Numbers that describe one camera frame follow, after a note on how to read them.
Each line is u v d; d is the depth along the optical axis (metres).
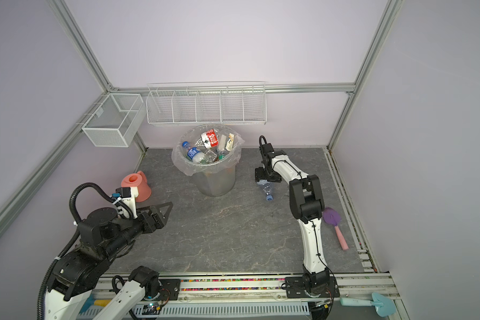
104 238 0.44
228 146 0.84
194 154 0.81
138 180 0.93
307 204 0.59
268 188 1.00
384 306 0.69
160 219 0.55
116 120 0.97
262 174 0.94
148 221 0.53
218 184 0.96
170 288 0.73
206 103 0.97
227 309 0.71
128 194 0.55
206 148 0.89
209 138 0.89
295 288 0.74
